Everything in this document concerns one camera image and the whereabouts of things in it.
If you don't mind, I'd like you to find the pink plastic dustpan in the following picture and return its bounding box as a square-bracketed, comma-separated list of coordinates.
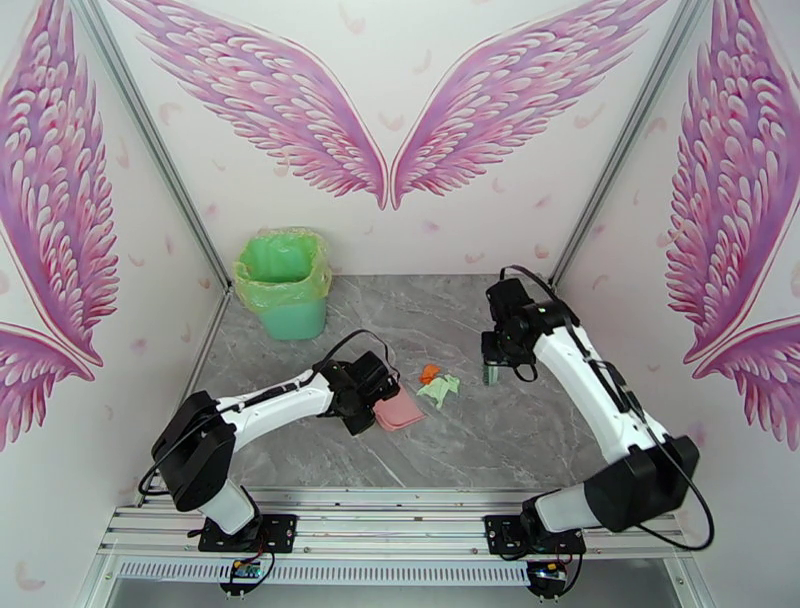
[373, 382, 428, 434]

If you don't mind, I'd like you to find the green plastic trash bin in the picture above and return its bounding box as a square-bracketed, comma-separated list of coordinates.
[234, 227, 333, 343]

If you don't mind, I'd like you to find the small controller board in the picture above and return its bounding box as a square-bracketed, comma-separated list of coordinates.
[524, 557, 583, 595]
[218, 556, 278, 595]

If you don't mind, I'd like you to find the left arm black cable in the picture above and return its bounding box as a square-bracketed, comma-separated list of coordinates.
[137, 329, 403, 498]

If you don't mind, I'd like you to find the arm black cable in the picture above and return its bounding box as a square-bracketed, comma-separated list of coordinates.
[137, 329, 403, 498]
[498, 264, 716, 553]

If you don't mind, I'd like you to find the aluminium mounting rail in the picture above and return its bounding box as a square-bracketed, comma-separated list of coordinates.
[96, 487, 695, 564]

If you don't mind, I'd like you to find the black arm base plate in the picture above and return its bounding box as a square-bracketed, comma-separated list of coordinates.
[484, 513, 588, 558]
[198, 513, 299, 556]

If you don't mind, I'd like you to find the white slotted cable duct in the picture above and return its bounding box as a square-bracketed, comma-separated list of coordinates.
[117, 560, 533, 589]

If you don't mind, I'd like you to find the aluminium frame post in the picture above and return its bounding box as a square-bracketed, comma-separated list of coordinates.
[70, 0, 234, 293]
[548, 0, 715, 290]

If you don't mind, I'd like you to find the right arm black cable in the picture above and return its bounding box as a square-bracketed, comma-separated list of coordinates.
[498, 264, 716, 553]

